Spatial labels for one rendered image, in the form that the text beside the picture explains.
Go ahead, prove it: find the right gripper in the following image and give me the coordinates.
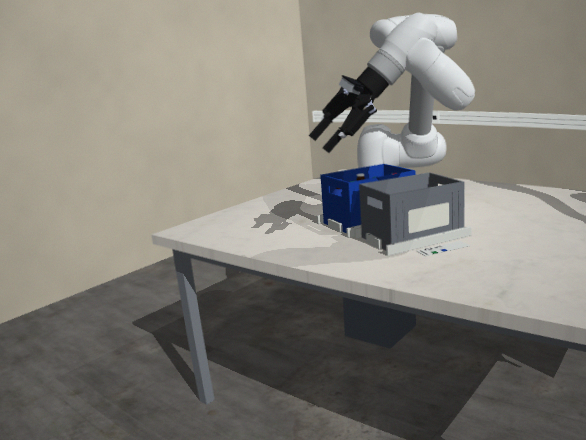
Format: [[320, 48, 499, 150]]
[[309, 67, 389, 153]]

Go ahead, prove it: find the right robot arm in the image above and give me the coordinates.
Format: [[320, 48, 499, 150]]
[[357, 13, 475, 168]]

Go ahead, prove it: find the white paper pick list strip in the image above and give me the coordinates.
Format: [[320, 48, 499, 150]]
[[417, 241, 470, 256]]

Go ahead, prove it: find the blue crate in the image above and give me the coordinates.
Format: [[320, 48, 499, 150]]
[[320, 164, 416, 233]]

